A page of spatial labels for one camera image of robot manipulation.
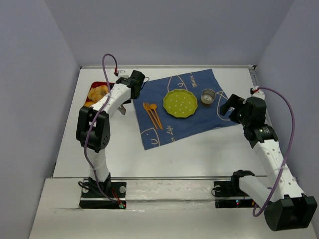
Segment metal tongs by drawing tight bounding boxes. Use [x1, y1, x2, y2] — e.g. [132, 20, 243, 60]
[118, 105, 126, 115]

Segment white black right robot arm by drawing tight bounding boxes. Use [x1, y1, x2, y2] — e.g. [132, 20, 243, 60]
[215, 92, 318, 231]

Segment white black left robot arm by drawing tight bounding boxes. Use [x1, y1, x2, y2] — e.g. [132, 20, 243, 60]
[76, 70, 146, 194]

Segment steel cup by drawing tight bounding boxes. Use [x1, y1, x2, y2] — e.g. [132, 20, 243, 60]
[200, 89, 216, 107]

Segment blue fish-print placemat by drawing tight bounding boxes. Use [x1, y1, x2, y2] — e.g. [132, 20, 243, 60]
[133, 69, 235, 150]

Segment orange plastic fork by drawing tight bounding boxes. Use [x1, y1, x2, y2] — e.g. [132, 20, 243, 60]
[143, 103, 158, 129]

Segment orange plastic spoon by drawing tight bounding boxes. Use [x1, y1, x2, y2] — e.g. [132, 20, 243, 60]
[150, 104, 157, 111]

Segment red tray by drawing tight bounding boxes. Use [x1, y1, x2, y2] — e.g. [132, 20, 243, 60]
[84, 82, 107, 107]

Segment green polka-dot plate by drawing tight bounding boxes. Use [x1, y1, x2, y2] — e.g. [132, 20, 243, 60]
[163, 89, 198, 118]

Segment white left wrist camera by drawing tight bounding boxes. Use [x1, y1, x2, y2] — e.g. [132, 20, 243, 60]
[115, 70, 129, 79]

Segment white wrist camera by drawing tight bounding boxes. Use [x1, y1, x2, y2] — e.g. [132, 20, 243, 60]
[115, 70, 129, 79]
[250, 86, 265, 100]

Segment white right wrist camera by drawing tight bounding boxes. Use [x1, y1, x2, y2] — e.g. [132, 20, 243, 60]
[250, 86, 265, 100]

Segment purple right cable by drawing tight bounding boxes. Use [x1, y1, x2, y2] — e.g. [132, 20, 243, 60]
[252, 86, 295, 217]

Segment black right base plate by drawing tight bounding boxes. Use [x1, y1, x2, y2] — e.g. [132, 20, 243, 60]
[211, 181, 255, 209]

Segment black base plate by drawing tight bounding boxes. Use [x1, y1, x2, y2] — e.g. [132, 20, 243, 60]
[78, 180, 127, 210]
[211, 181, 255, 209]

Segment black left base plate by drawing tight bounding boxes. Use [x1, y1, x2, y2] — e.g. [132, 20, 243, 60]
[78, 180, 127, 210]

